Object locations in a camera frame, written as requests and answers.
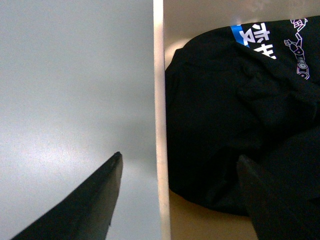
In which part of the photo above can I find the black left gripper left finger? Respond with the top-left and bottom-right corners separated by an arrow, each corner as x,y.
14,152 -> 123,240

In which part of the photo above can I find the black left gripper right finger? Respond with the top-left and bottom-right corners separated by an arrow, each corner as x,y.
236,155 -> 320,240

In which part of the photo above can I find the beige plastic laundry hamper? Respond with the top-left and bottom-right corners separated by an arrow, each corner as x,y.
153,0 -> 320,240

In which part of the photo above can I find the black printed t-shirt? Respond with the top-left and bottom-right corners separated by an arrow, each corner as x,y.
165,16 -> 320,216

